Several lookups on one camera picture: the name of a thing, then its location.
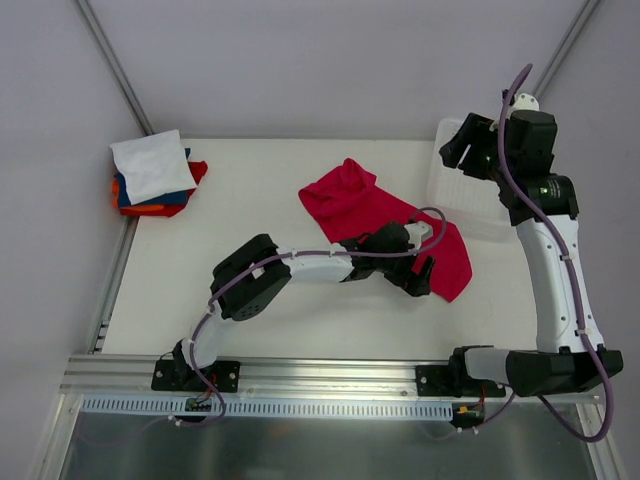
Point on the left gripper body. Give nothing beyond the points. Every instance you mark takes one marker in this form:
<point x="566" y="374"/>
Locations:
<point x="409" y="273"/>

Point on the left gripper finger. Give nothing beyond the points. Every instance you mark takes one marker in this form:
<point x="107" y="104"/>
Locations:
<point x="422" y="270"/>
<point x="415" y="285"/>

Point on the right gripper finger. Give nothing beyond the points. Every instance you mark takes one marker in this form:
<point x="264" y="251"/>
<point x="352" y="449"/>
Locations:
<point x="452" y="152"/>
<point x="477" y="160"/>

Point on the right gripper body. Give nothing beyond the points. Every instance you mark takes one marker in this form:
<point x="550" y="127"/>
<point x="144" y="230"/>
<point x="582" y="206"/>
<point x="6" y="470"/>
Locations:
<point x="470" y="151"/>

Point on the pink red t shirt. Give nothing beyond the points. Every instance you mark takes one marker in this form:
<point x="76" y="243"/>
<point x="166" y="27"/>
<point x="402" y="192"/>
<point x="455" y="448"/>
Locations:
<point x="347" y="203"/>

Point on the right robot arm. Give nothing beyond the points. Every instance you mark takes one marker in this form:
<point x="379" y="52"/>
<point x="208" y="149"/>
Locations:
<point x="570" y="354"/>

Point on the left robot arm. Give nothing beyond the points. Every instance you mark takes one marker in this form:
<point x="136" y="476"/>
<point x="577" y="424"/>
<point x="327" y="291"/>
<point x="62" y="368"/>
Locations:
<point x="247" y="281"/>

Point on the white plastic basket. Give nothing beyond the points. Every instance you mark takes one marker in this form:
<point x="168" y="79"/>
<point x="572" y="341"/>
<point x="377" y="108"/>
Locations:
<point x="471" y="204"/>

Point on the blue folded t shirt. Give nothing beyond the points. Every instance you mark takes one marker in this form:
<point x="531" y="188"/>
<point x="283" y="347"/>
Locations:
<point x="122" y="192"/>

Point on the white folded t shirt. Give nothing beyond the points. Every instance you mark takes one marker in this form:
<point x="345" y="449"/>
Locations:
<point x="131" y="151"/>

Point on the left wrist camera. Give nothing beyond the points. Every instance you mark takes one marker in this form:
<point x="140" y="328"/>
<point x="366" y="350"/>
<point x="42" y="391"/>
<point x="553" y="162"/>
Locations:
<point x="418" y="233"/>

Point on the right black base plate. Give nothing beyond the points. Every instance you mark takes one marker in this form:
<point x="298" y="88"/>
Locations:
<point x="443" y="380"/>

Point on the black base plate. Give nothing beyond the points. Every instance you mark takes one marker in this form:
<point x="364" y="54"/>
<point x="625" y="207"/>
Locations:
<point x="443" y="380"/>
<point x="169" y="376"/>

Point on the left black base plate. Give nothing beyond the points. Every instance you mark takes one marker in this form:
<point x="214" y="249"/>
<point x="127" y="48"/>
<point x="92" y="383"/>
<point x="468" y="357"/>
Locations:
<point x="169" y="376"/>

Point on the white slotted cable duct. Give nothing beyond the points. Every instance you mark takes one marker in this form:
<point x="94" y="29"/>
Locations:
<point x="268" y="408"/>

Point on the aluminium mounting rail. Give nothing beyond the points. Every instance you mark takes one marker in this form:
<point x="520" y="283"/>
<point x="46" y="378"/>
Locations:
<point x="324" y="379"/>

